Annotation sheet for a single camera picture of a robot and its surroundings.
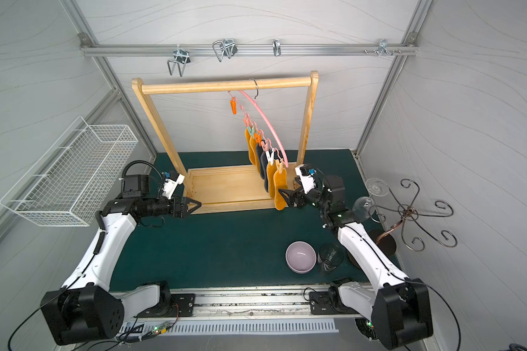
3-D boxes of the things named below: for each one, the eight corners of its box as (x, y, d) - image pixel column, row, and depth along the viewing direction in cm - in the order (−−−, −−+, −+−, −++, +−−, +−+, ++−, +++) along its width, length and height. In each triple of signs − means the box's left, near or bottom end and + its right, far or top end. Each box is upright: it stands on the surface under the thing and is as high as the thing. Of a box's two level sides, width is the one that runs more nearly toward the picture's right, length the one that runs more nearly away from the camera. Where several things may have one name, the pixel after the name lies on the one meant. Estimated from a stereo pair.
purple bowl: (285, 274, 80) (286, 271, 77) (284, 245, 88) (285, 240, 84) (316, 274, 80) (318, 271, 77) (312, 245, 88) (314, 240, 84)
